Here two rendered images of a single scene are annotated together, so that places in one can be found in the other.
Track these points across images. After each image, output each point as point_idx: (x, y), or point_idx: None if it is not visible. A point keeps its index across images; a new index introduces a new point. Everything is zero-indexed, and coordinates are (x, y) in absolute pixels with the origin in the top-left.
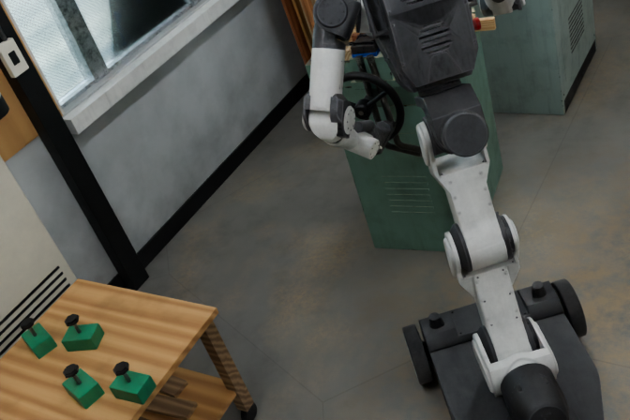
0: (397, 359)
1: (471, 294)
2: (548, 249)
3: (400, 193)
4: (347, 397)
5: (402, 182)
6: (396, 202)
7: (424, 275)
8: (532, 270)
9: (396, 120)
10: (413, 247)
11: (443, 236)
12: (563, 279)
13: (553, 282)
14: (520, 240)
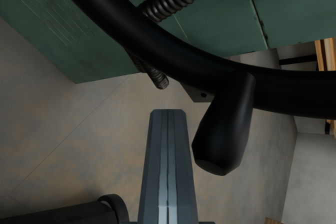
0: None
1: (39, 138)
2: (127, 118)
3: None
4: None
5: None
6: None
7: (1, 77)
8: (106, 134)
9: (261, 85)
10: (14, 28)
11: (59, 58)
12: (127, 217)
13: (118, 217)
14: (116, 95)
